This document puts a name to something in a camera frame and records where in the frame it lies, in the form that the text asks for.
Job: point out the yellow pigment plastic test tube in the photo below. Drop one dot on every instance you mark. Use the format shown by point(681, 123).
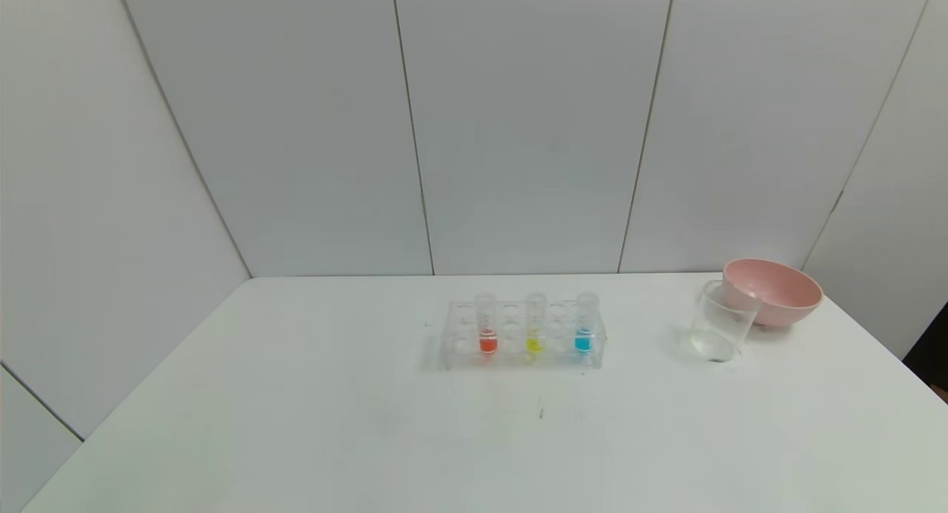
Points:
point(535, 343)

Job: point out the blue pigment plastic test tube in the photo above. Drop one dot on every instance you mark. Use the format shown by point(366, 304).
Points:
point(583, 342)

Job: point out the orange pigment plastic test tube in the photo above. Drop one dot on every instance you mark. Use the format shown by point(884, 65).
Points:
point(486, 343)

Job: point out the clear acrylic test tube rack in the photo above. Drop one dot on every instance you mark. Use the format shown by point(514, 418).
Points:
point(511, 354)

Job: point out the clear glass beaker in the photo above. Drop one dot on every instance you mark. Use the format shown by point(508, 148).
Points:
point(717, 335)

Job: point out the pink plastic bowl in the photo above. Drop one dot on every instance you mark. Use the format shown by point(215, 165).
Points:
point(778, 294)

